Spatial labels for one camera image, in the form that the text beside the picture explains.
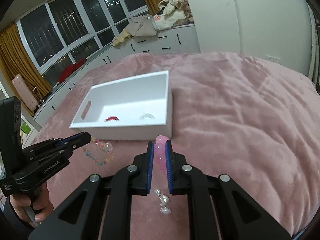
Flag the colourful charm bead bracelet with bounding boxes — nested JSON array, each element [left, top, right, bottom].
[[82, 135, 115, 167]]

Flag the silver crystal earrings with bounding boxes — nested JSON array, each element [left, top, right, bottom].
[[154, 189, 171, 215]]

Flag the pink bead bracelet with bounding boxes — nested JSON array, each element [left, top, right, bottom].
[[153, 134, 169, 178]]

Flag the person's left hand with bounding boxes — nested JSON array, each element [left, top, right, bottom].
[[9, 183, 54, 228]]

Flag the white shelf unit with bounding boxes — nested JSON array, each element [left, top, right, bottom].
[[0, 78, 39, 148]]

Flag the pink appliance by curtain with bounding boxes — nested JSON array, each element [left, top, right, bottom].
[[12, 74, 38, 113]]

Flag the red cloth on sill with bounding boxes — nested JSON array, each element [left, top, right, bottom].
[[57, 59, 87, 83]]

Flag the white rectangular storage tray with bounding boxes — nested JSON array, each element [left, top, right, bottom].
[[69, 70, 173, 141]]

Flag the pink plush bed blanket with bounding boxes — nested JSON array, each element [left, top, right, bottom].
[[35, 53, 319, 236]]

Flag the mustard curtain left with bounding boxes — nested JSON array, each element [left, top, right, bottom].
[[1, 22, 52, 100]]

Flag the large white-framed window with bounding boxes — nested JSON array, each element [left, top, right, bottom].
[[16, 0, 148, 85]]

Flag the white low drawer cabinet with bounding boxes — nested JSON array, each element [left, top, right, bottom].
[[34, 24, 200, 127]]

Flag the pile of beige clothes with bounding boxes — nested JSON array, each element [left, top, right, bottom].
[[111, 0, 194, 47]]

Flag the white wardrobe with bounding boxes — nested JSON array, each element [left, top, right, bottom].
[[188, 0, 315, 75]]

